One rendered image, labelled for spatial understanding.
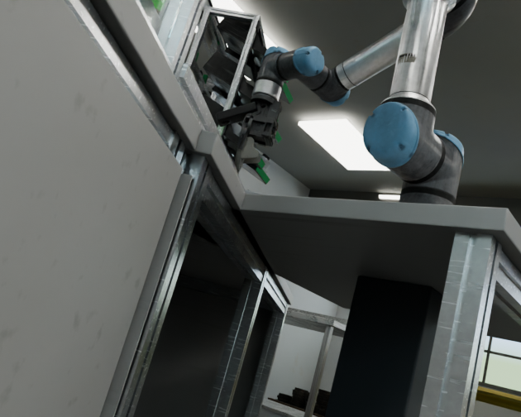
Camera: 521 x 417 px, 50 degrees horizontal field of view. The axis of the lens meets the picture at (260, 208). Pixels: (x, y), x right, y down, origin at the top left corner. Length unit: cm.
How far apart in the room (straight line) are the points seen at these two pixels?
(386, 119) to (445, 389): 60
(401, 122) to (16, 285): 85
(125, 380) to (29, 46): 40
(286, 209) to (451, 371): 33
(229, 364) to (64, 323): 90
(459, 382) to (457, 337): 5
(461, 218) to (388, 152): 42
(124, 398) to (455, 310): 40
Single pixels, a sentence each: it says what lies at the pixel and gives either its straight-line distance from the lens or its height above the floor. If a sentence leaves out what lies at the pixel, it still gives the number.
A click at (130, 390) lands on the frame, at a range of 68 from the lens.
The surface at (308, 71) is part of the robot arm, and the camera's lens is 149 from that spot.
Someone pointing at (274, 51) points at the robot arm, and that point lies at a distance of 159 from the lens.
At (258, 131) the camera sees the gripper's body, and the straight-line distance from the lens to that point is 150.
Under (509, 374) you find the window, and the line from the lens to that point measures 846.
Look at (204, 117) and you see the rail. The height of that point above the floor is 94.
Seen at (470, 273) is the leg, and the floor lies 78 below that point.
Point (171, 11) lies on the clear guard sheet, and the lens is 66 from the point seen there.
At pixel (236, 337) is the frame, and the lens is 138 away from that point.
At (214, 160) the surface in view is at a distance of 71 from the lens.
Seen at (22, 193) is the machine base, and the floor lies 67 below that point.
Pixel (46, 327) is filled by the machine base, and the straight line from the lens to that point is 48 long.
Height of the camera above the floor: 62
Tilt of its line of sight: 14 degrees up
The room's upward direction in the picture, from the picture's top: 16 degrees clockwise
